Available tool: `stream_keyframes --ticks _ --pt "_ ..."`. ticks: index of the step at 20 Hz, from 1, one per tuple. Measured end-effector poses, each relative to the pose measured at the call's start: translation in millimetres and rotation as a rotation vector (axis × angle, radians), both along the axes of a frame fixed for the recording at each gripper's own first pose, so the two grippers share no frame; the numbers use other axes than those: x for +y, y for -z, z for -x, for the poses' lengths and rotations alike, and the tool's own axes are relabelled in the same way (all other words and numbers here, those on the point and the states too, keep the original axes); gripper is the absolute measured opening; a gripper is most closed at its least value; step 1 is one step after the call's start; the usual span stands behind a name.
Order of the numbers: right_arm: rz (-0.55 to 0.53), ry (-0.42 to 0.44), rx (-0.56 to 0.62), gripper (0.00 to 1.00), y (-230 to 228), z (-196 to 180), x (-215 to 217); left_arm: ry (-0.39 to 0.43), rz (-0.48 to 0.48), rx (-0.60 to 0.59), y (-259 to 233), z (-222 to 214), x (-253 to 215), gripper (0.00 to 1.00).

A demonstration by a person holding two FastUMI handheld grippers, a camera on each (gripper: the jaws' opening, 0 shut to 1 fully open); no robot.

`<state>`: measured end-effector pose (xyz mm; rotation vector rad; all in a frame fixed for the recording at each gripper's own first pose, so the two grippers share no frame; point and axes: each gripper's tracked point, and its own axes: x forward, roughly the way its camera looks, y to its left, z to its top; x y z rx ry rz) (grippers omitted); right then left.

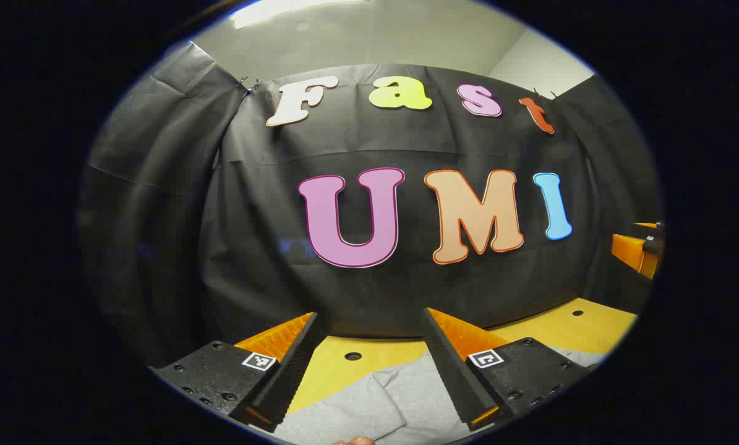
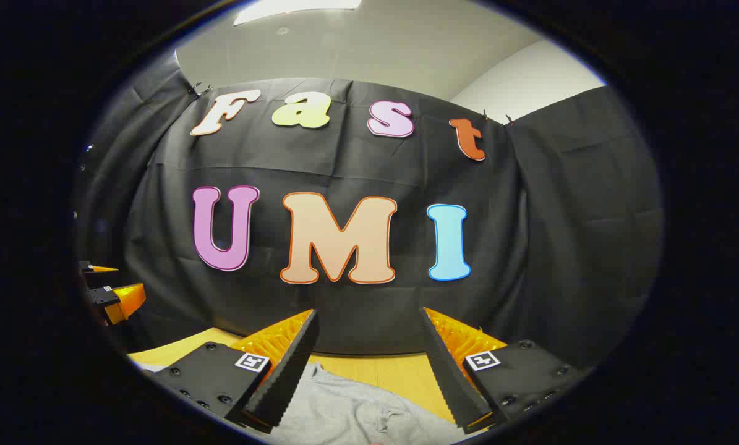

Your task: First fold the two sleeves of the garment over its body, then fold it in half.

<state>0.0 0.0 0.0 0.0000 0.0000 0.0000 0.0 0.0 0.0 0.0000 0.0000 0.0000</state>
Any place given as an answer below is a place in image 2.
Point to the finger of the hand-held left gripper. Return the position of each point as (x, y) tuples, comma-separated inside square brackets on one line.
[(125, 300), (92, 269)]

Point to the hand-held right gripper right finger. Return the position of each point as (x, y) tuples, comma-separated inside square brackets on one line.
[(452, 377)]

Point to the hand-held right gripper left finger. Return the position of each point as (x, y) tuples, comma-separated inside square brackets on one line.
[(289, 377)]

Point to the grey zip-neck sweatshirt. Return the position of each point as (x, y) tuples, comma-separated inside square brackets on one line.
[(344, 408)]

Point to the black backdrop cloth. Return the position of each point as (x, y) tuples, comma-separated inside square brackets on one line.
[(344, 161)]

